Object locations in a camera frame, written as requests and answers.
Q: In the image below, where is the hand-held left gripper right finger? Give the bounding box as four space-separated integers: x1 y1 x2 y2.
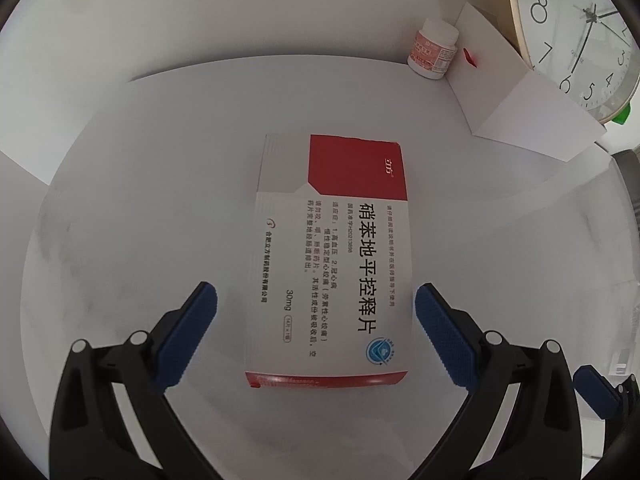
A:
414 282 585 480

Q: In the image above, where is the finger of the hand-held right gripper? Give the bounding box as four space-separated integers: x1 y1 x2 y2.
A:
572 365 640 441

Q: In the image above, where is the white folded card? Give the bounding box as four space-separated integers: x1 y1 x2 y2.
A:
446 2 607 162

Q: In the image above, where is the grey round object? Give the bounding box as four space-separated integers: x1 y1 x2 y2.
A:
612 147 640 223

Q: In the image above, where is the white pill bottle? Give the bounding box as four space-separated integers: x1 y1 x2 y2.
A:
407 17 460 80

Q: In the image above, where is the round wall clock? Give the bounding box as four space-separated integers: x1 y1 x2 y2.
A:
505 0 640 124

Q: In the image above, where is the red and white medicine box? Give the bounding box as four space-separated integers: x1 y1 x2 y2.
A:
244 133 415 392

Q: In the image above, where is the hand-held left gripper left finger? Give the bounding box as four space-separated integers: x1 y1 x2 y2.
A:
47 281 219 480

